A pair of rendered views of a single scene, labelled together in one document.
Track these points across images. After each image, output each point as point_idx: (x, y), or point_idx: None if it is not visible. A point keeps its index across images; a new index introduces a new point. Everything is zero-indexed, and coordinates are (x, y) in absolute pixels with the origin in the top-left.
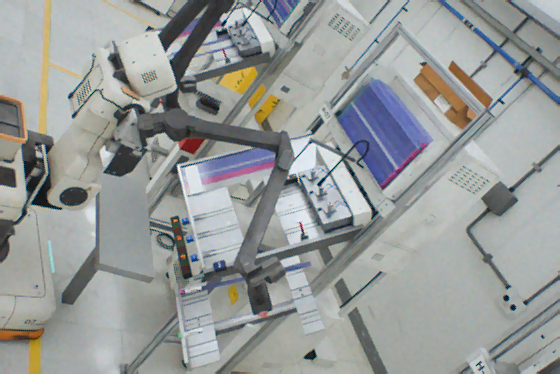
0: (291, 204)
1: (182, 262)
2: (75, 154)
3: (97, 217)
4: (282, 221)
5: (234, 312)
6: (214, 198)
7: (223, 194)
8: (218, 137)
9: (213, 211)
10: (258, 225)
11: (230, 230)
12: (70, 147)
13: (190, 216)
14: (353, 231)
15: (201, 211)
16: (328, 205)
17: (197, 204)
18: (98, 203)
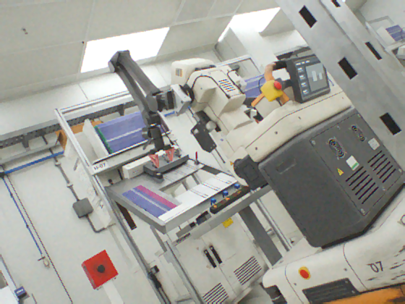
0: (175, 174)
1: (242, 190)
2: (253, 123)
3: (254, 196)
4: (189, 172)
5: (236, 219)
6: (186, 198)
7: (180, 196)
8: None
9: (197, 194)
10: None
11: (207, 183)
12: (248, 129)
13: (210, 196)
14: None
15: (200, 198)
16: (178, 150)
17: (195, 202)
18: (244, 201)
